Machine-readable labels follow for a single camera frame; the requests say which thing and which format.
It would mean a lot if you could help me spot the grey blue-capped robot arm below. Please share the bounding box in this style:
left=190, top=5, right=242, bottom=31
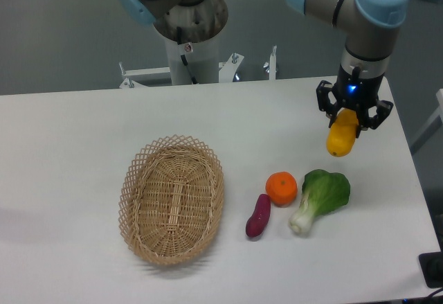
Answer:
left=119, top=0, right=409, bottom=133

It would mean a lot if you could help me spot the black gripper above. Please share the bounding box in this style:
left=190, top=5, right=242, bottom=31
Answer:
left=316, top=66, right=394, bottom=138

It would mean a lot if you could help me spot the black device at table edge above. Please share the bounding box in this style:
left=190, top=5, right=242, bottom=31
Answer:
left=418, top=251, right=442, bottom=289

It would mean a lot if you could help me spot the white metal base frame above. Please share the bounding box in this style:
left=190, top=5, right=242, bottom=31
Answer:
left=118, top=45, right=279, bottom=89

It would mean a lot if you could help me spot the green bok choy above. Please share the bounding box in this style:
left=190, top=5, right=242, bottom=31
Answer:
left=289, top=169, right=351, bottom=235

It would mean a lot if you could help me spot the woven wicker basket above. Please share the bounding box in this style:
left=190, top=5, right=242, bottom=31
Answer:
left=118, top=135, right=224, bottom=265

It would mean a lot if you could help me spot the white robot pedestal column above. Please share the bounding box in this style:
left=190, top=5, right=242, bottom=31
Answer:
left=164, top=37, right=219, bottom=85

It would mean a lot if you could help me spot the white frame at right edge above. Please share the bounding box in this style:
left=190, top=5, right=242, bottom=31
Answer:
left=409, top=89, right=442, bottom=155

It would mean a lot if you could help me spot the orange tangerine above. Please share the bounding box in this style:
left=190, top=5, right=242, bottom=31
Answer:
left=265, top=172, right=298, bottom=206

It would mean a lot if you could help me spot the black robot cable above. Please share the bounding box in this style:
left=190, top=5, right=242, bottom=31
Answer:
left=176, top=26, right=199, bottom=85

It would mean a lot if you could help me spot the yellow mango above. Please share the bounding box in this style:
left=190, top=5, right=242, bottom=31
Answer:
left=326, top=109, right=359, bottom=157

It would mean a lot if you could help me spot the purple sweet potato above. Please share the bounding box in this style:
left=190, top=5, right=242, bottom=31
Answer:
left=245, top=194, right=271, bottom=238

